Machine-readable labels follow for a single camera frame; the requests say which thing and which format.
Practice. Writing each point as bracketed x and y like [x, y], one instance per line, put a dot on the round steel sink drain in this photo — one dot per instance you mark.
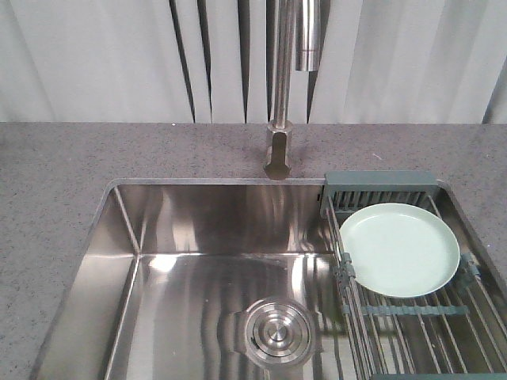
[276, 332]

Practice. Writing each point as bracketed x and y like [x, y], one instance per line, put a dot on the green wire dish rack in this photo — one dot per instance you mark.
[457, 332]

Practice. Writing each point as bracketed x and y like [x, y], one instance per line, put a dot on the stainless steel sink basin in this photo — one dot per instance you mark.
[169, 262]

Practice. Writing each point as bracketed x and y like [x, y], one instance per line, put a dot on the light green round plate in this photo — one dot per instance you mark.
[399, 250]

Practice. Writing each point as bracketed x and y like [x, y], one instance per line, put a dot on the steel kitchen faucet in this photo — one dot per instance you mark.
[298, 45]

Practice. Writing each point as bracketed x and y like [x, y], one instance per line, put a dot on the white pleated curtain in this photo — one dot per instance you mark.
[396, 62]

